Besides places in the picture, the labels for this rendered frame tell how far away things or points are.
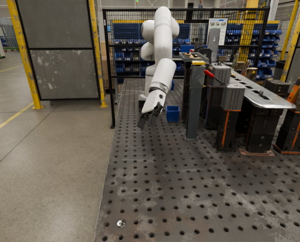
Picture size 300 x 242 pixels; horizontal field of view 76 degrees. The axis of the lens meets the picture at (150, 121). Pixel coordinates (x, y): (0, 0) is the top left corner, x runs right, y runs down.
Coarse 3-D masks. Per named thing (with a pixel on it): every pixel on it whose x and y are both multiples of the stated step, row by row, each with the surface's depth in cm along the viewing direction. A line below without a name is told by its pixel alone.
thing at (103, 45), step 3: (102, 42) 532; (111, 42) 570; (102, 45) 535; (105, 45) 535; (102, 48) 539; (105, 48) 539; (111, 48) 577; (102, 51) 542; (105, 51) 542; (111, 51) 580; (102, 54) 546; (105, 54) 546; (111, 54) 547
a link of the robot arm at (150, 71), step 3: (153, 54) 150; (153, 57) 152; (153, 60) 156; (150, 66) 157; (153, 66) 155; (147, 69) 157; (150, 69) 155; (153, 69) 154; (147, 72) 157; (150, 72) 155; (153, 72) 155; (147, 75) 158; (150, 75) 156; (153, 75) 156
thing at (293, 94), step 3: (297, 81) 93; (297, 84) 92; (294, 87) 95; (297, 87) 93; (294, 90) 94; (297, 90) 92; (291, 93) 96; (294, 93) 94; (297, 93) 93; (291, 96) 95; (294, 96) 94; (288, 99) 97; (291, 99) 95; (294, 99) 94; (291, 102) 95; (294, 102) 95
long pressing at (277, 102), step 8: (216, 64) 196; (224, 64) 196; (232, 72) 159; (232, 80) 132; (240, 80) 133; (248, 80) 132; (248, 88) 113; (256, 88) 113; (264, 88) 113; (248, 96) 98; (256, 96) 99; (272, 96) 99; (256, 104) 88; (264, 104) 88; (272, 104) 88; (280, 104) 88; (288, 104) 88
